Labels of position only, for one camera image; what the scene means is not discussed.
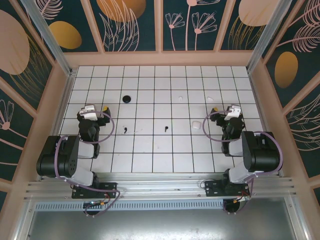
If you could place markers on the aluminium mounting rail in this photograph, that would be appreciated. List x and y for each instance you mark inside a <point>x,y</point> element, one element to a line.
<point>162,186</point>

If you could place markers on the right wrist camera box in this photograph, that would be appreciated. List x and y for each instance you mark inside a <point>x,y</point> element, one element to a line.
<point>233,112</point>

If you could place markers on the aluminium frame post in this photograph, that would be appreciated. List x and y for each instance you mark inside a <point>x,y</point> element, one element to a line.
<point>270,32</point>
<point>47,35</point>

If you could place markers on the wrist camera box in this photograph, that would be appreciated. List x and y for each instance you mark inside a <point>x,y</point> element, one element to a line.
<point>88,111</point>
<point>233,112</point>

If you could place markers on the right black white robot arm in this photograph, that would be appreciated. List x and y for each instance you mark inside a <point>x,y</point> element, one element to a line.
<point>260,155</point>

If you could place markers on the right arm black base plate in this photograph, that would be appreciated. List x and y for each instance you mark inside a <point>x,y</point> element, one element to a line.
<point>212,187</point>

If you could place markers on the black earbud charging case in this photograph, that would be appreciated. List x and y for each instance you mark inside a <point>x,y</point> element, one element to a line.
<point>127,99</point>

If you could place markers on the white earbud charging case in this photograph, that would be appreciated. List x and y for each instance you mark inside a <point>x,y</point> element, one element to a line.
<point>196,124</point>

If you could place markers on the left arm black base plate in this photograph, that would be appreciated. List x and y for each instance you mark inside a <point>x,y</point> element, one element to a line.
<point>110,188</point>

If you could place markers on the grey metal sheet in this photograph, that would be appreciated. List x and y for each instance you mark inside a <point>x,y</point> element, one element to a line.
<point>160,225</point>

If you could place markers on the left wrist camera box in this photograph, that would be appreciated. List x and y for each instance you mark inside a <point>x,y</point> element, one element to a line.
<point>88,111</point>

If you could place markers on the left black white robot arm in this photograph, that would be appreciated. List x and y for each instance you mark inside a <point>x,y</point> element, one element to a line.
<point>65,157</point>

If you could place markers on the small black screw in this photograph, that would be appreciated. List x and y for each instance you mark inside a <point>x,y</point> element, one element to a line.
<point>166,128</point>
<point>125,130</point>

